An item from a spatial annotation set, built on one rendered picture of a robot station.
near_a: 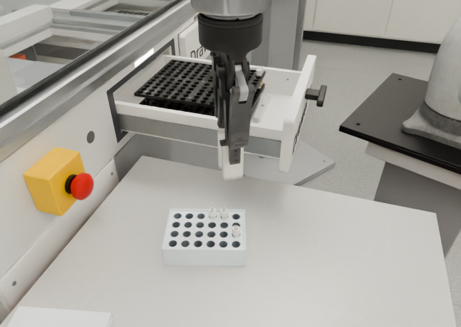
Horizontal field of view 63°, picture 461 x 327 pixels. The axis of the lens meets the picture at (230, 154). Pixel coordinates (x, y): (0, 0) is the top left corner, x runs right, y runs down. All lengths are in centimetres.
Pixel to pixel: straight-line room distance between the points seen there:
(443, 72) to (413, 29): 280
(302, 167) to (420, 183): 107
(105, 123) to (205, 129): 18
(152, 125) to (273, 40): 106
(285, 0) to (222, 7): 128
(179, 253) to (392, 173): 58
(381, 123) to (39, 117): 71
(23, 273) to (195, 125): 35
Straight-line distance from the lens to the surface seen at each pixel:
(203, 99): 73
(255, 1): 42
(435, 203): 99
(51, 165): 58
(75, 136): 66
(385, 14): 362
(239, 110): 44
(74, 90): 65
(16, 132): 57
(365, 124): 93
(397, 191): 100
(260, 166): 194
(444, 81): 88
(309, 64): 81
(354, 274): 62
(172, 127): 71
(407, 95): 109
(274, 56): 173
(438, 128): 92
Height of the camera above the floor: 124
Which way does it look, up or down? 36 degrees down
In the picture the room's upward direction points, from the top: straight up
